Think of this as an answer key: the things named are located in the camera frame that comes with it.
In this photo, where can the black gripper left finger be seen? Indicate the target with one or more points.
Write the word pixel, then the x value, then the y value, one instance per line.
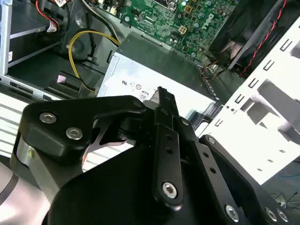
pixel 58 131

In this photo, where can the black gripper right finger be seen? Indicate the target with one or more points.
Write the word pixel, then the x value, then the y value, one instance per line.
pixel 246 187

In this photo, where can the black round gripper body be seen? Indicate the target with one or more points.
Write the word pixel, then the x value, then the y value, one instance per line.
pixel 112 192

